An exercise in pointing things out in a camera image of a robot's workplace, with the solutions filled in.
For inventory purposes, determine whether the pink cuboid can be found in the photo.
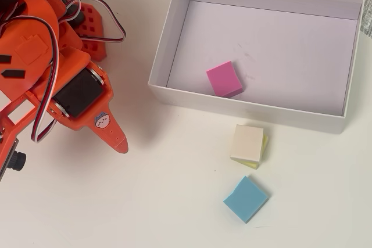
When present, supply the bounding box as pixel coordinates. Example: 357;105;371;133
206;60;244;98

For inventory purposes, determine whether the yellow cuboid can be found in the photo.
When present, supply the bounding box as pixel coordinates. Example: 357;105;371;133
231;134;270;171

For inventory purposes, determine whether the cream cuboid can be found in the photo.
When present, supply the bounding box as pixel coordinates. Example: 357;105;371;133
230;124;264;162

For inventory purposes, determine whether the orange gripper finger with cartoon sticker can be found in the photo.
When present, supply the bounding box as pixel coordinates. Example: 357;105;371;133
50;60;129;153

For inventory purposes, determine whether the orange gripper black servo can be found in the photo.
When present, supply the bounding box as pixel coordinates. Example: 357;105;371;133
0;17;105;118

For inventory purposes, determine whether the black wrist camera orange mount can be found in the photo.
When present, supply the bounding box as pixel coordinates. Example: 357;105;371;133
0;91;40;184

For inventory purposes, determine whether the white cardboard bin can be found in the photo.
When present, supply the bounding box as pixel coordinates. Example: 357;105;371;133
147;0;366;135

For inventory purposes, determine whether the blue cuboid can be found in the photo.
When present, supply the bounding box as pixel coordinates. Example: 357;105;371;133
223;175;270;225

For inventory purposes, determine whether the red white black servo cable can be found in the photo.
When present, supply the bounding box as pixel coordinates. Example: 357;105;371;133
0;17;61;143
56;0;127;45

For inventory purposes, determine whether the orange robot base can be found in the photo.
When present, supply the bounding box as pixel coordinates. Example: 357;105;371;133
62;0;109;62

